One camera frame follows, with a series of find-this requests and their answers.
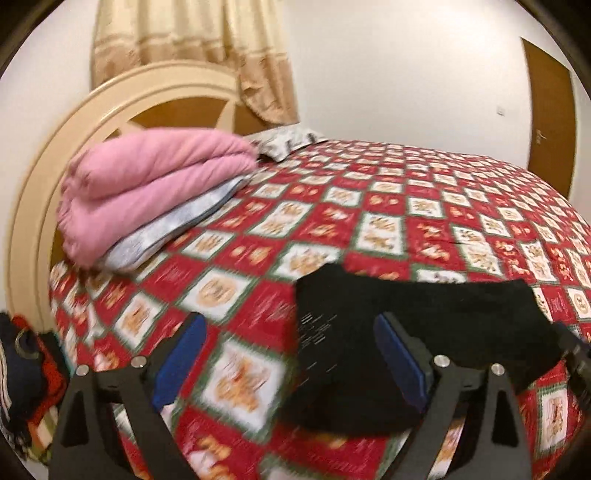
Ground folded pink blanket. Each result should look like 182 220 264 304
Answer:
56 128 259 270

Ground red patchwork printed bed cover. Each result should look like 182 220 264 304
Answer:
48 137 591 480

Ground black pants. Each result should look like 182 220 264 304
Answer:
272 263 561 437

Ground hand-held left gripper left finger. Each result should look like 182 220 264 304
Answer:
50 313 208 480

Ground brown wooden door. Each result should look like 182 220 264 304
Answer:
520 37 580 199

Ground cream round bed headboard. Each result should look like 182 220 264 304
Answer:
6 60 269 337

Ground pile of colourful clothes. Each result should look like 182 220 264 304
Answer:
0 311 71 464

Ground beige patterned curtain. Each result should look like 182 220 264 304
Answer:
90 0 300 125

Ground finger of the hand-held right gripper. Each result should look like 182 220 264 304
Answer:
551 320 591 403

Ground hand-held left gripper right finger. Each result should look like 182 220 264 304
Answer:
373 311 533 480

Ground grey patterned pillow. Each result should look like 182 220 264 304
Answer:
244 127 328 162

